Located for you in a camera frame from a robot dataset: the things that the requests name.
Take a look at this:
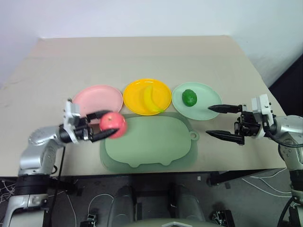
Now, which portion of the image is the yellow toy banana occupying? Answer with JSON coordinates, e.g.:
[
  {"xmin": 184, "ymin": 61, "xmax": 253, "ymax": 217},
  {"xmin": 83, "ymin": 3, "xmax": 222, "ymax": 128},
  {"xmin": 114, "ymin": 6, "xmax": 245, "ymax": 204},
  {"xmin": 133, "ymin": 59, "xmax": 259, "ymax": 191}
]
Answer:
[{"xmin": 143, "ymin": 85, "xmax": 165, "ymax": 114}]

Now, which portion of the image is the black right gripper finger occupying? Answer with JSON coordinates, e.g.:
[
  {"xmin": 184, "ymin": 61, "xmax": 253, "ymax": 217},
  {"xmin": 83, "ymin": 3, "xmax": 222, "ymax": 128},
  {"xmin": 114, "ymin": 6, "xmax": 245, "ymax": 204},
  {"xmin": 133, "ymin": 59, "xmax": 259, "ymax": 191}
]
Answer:
[
  {"xmin": 207, "ymin": 104, "xmax": 243, "ymax": 114},
  {"xmin": 205, "ymin": 130, "xmax": 237, "ymax": 143}
]

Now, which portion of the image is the pink plate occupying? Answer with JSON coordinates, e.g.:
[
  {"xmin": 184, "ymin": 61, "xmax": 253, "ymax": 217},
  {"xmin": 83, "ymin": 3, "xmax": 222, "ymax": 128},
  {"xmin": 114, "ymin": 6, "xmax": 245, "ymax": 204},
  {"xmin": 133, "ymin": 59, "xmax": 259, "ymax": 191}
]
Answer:
[{"xmin": 71, "ymin": 84, "xmax": 124, "ymax": 124}]

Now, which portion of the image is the green silicone mat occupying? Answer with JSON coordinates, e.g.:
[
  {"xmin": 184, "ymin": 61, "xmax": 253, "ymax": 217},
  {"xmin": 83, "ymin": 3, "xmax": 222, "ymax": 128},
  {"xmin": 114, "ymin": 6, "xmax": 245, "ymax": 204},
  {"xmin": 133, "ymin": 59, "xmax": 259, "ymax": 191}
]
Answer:
[{"xmin": 99, "ymin": 112, "xmax": 200, "ymax": 173}]

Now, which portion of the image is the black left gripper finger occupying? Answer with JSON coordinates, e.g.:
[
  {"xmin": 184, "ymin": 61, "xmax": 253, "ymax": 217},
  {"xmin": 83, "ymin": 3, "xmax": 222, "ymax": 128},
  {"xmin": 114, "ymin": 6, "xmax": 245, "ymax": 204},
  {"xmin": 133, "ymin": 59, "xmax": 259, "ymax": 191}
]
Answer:
[
  {"xmin": 90, "ymin": 128, "xmax": 117, "ymax": 143},
  {"xmin": 86, "ymin": 109, "xmax": 112, "ymax": 121}
]

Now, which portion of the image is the yellow plate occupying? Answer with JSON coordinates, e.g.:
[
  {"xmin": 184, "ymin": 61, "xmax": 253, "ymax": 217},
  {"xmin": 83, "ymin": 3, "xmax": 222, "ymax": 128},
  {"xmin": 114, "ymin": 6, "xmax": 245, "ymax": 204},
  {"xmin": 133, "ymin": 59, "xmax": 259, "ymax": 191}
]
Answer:
[{"xmin": 123, "ymin": 78, "xmax": 172, "ymax": 116}]

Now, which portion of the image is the dark rounded robot leg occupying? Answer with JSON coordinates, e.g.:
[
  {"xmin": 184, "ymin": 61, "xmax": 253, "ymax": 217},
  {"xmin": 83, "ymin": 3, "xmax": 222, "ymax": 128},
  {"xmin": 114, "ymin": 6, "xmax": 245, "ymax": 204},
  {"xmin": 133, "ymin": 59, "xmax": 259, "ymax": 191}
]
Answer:
[
  {"xmin": 167, "ymin": 183, "xmax": 206, "ymax": 227},
  {"xmin": 108, "ymin": 184, "xmax": 138, "ymax": 227}
]

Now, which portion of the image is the red toy apple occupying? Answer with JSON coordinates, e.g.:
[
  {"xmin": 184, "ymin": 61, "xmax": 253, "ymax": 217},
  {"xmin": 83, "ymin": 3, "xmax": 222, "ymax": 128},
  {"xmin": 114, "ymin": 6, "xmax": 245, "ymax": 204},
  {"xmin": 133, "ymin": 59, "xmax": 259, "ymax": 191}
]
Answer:
[{"xmin": 98, "ymin": 112, "xmax": 128, "ymax": 140}]

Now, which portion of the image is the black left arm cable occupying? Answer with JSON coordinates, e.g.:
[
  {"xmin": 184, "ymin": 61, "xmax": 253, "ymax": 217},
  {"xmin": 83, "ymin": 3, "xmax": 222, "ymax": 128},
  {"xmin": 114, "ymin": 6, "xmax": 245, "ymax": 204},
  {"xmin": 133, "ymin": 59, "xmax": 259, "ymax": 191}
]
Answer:
[{"xmin": 45, "ymin": 146, "xmax": 66, "ymax": 227}]

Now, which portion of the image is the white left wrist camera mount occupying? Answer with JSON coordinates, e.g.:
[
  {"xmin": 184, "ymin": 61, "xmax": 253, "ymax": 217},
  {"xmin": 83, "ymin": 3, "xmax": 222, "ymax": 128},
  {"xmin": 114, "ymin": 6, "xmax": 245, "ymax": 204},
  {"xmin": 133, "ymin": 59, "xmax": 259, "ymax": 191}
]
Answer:
[{"xmin": 62, "ymin": 98, "xmax": 81, "ymax": 144}]

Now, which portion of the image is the white floor cable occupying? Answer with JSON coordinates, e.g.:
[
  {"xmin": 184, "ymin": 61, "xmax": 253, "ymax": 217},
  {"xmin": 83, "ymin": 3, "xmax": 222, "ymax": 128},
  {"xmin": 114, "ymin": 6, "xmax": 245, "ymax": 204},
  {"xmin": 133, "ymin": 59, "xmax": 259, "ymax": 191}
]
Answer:
[
  {"xmin": 241, "ymin": 169, "xmax": 292, "ymax": 198},
  {"xmin": 66, "ymin": 193, "xmax": 114, "ymax": 220}
]

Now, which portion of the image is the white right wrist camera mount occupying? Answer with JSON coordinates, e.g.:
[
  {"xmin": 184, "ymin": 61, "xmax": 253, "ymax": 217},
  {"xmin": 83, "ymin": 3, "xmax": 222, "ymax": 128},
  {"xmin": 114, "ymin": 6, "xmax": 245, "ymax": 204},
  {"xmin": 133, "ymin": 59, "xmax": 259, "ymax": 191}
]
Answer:
[{"xmin": 251, "ymin": 94, "xmax": 273, "ymax": 140}]

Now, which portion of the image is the light green plate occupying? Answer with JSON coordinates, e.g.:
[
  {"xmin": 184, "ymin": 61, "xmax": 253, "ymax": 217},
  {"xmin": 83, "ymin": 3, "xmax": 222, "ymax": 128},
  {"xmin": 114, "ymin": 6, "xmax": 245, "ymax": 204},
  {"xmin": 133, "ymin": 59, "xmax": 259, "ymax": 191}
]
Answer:
[{"xmin": 171, "ymin": 81, "xmax": 223, "ymax": 121}]

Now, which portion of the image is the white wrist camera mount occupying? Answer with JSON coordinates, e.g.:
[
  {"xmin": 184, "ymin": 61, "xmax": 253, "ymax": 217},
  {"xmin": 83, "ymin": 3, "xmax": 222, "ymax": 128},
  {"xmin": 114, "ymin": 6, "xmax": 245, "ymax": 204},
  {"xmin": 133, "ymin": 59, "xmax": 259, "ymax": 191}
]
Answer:
[
  {"xmin": 251, "ymin": 94, "xmax": 273, "ymax": 140},
  {"xmin": 62, "ymin": 98, "xmax": 81, "ymax": 144}
]

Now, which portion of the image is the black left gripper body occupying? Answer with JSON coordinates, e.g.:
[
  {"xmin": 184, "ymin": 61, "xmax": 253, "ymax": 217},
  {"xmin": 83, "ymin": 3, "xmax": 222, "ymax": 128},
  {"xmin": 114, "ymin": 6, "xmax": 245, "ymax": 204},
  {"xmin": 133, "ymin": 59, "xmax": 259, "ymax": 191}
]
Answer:
[{"xmin": 72, "ymin": 113, "xmax": 95, "ymax": 142}]

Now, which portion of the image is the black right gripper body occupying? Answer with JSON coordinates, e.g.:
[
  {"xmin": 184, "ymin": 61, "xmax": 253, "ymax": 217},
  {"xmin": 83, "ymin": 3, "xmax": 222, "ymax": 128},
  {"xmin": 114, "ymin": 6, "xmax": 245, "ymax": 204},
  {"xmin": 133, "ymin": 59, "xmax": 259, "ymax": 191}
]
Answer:
[{"xmin": 233, "ymin": 109, "xmax": 262, "ymax": 145}]

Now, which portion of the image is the green toy pepper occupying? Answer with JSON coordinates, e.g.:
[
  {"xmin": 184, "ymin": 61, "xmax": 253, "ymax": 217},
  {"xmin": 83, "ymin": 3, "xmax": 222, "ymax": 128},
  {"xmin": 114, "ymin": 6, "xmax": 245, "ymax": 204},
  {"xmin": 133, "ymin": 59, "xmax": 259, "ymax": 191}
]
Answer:
[{"xmin": 181, "ymin": 88, "xmax": 198, "ymax": 107}]

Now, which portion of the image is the black table leg bracket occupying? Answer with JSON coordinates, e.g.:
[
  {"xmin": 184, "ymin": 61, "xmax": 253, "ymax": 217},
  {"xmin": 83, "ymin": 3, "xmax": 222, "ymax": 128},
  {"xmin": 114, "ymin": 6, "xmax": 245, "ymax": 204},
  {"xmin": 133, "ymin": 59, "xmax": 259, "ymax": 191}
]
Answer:
[{"xmin": 206, "ymin": 168, "xmax": 287, "ymax": 188}]

